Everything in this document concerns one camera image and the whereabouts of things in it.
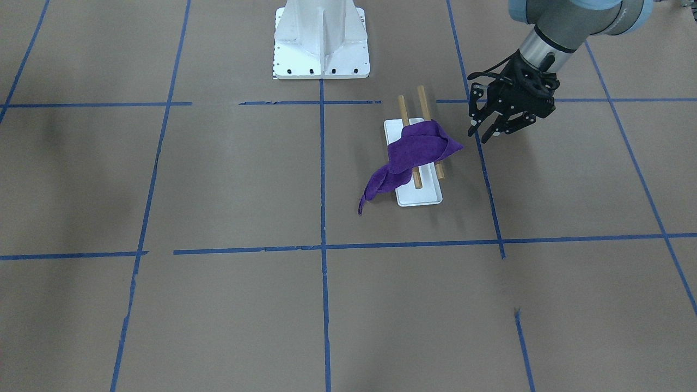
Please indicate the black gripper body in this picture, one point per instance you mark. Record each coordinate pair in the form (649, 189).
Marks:
(510, 97)

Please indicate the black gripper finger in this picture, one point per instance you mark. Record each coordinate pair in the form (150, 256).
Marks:
(477, 117)
(505, 125)

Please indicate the purple microfiber towel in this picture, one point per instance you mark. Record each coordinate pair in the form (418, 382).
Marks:
(420, 144)

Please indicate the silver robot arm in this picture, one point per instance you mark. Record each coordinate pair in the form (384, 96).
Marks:
(562, 27)

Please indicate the long wooden rack rod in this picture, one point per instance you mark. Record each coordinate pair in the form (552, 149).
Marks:
(426, 114)

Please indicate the short wooden rack rod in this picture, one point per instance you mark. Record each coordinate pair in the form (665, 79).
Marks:
(405, 119)

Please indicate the white towel rack base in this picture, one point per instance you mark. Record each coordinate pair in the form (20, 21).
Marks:
(408, 195)

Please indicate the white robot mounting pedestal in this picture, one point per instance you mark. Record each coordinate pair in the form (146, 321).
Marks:
(320, 40)

